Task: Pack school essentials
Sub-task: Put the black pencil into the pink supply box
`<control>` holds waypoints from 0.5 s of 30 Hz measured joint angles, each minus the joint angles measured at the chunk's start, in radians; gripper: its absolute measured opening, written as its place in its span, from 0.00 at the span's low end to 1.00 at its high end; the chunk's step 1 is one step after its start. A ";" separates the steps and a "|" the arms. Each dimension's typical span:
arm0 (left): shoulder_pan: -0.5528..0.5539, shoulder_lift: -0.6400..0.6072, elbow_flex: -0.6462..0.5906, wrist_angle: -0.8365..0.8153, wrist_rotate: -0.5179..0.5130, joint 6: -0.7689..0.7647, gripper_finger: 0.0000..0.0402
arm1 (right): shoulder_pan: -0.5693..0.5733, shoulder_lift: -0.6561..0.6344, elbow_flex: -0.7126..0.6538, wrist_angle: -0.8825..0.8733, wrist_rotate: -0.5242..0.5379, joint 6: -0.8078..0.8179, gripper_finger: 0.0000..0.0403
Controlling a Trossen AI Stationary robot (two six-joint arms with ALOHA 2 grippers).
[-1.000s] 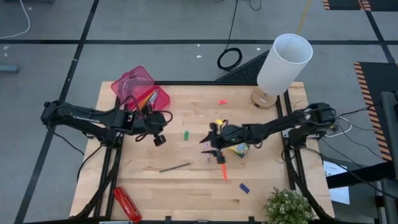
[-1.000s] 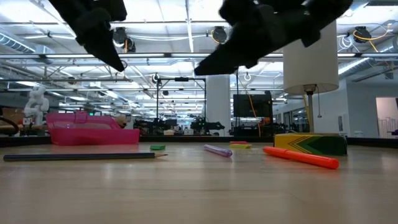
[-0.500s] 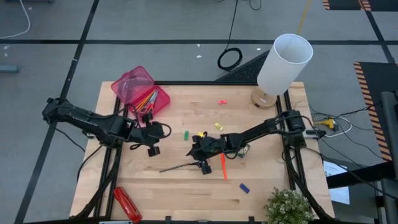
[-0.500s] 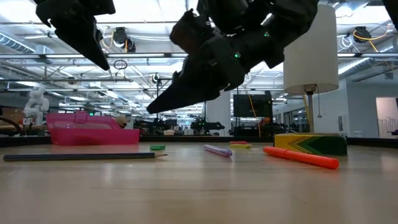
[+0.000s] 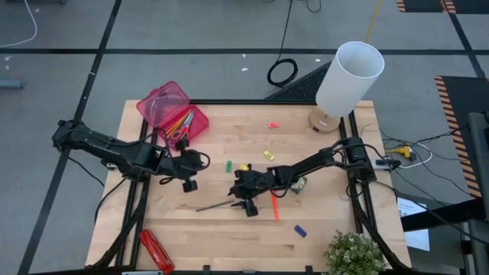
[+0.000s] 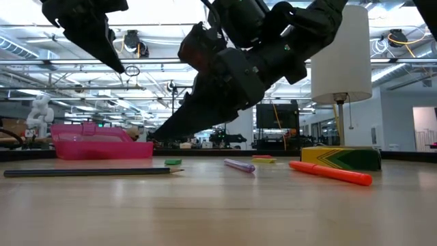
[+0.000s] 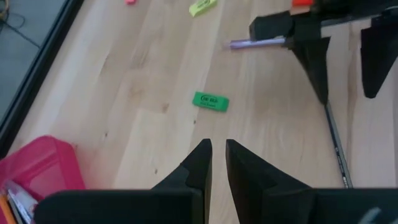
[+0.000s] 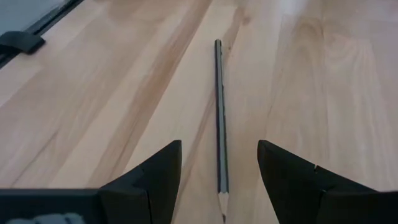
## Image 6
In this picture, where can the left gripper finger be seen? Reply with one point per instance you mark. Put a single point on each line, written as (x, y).
(99, 44)

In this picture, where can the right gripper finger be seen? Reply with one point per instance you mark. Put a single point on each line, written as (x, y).
(191, 124)
(205, 106)

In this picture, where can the green eraser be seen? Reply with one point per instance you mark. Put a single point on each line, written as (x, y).
(173, 162)

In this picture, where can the purple pen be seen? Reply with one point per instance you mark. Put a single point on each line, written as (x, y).
(240, 165)

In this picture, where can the yellow eraser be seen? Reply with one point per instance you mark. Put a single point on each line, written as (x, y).
(264, 160)

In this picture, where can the grey pencil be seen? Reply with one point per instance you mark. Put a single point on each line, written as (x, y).
(85, 171)

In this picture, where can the yellow green crayon box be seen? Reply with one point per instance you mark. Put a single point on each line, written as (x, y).
(341, 158)

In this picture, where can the orange marker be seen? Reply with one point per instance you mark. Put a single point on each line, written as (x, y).
(331, 173)

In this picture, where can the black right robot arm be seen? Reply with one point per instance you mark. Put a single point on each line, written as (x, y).
(307, 20)

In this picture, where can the background black robot station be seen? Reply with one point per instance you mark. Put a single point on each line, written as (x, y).
(227, 138)

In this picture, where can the white column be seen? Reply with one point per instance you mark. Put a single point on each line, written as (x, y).
(242, 133)

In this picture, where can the black monitor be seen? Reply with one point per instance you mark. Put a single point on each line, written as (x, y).
(276, 116)

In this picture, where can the person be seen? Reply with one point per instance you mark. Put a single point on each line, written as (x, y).
(133, 133)

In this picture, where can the pink transparent pencil case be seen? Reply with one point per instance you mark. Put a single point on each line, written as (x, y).
(102, 150)

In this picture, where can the white shade table lamp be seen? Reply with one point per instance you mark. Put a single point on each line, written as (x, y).
(341, 51)

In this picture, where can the brown cardboard box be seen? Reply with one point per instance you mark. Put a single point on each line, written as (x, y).
(13, 124)

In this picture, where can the black aluminium table frame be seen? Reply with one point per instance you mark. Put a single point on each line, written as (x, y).
(205, 152)

